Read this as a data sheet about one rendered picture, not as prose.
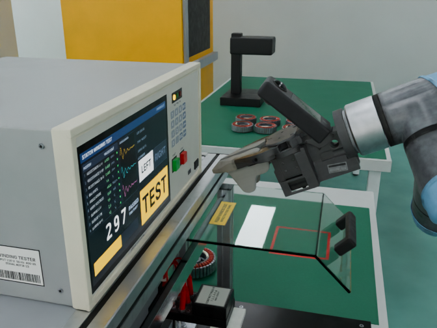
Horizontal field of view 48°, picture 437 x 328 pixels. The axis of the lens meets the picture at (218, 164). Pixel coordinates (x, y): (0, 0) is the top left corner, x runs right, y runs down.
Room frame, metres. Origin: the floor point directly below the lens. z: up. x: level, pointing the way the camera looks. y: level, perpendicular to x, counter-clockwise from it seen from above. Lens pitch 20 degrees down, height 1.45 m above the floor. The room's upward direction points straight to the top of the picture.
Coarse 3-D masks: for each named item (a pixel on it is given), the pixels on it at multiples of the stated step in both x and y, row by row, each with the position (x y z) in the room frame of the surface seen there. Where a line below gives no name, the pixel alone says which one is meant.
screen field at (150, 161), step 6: (162, 144) 0.67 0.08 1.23; (156, 150) 0.64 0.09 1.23; (162, 150) 0.67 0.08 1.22; (144, 156) 0.60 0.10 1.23; (150, 156) 0.62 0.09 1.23; (156, 156) 0.64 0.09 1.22; (162, 156) 0.67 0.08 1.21; (144, 162) 0.60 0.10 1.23; (150, 162) 0.62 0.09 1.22; (156, 162) 0.64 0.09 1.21; (144, 168) 0.60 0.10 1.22; (150, 168) 0.62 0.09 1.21; (144, 174) 0.60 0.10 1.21
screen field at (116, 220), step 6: (126, 204) 0.54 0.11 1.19; (120, 210) 0.53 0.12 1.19; (126, 210) 0.54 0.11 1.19; (114, 216) 0.51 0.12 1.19; (120, 216) 0.52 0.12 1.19; (126, 216) 0.54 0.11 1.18; (108, 222) 0.49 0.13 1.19; (114, 222) 0.51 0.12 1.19; (120, 222) 0.52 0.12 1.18; (126, 222) 0.54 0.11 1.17; (108, 228) 0.49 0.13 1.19; (114, 228) 0.51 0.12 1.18; (120, 228) 0.52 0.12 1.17; (108, 234) 0.49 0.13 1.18; (114, 234) 0.51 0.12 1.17; (108, 240) 0.49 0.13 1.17
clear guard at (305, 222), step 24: (240, 192) 0.87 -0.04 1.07; (264, 192) 0.87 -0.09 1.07; (312, 192) 0.87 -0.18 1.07; (240, 216) 0.77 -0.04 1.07; (264, 216) 0.77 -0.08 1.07; (288, 216) 0.77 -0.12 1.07; (312, 216) 0.77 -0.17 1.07; (336, 216) 0.82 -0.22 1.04; (192, 240) 0.69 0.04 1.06; (216, 240) 0.68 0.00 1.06; (240, 240) 0.68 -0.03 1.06; (264, 240) 0.68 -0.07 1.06; (288, 240) 0.68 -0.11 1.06; (312, 240) 0.68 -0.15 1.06; (336, 240) 0.74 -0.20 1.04; (336, 264) 0.66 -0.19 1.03
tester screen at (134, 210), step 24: (144, 120) 0.61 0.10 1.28; (96, 144) 0.48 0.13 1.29; (120, 144) 0.54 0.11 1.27; (144, 144) 0.61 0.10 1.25; (96, 168) 0.48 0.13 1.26; (120, 168) 0.53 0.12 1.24; (96, 192) 0.48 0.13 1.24; (120, 192) 0.53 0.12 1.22; (96, 216) 0.47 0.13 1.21; (96, 240) 0.47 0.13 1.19
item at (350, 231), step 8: (344, 216) 0.79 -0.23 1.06; (352, 216) 0.78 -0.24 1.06; (336, 224) 0.78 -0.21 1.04; (344, 224) 0.78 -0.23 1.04; (352, 224) 0.75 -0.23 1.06; (352, 232) 0.72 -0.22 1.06; (344, 240) 0.70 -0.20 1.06; (352, 240) 0.69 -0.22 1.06; (336, 248) 0.70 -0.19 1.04; (344, 248) 0.69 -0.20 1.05; (352, 248) 0.69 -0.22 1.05
